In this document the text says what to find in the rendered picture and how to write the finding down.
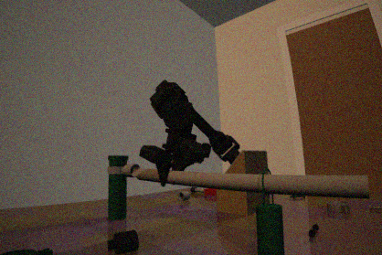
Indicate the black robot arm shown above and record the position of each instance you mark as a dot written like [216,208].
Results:
[171,104]

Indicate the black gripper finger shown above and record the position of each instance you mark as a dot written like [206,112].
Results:
[180,165]
[163,170]

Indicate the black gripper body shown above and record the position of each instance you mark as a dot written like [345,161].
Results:
[159,156]

